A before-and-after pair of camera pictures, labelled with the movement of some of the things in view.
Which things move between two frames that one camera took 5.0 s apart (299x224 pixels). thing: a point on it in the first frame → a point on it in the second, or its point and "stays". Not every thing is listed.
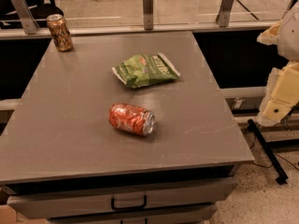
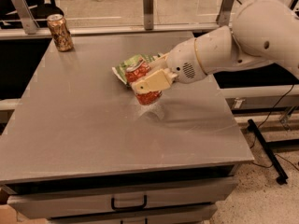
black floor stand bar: (268, 153) stays
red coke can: (132, 119) → (139, 69)
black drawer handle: (129, 207) stays
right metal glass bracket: (222, 19) stays
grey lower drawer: (192, 215) stays
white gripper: (290, 36) → (183, 61)
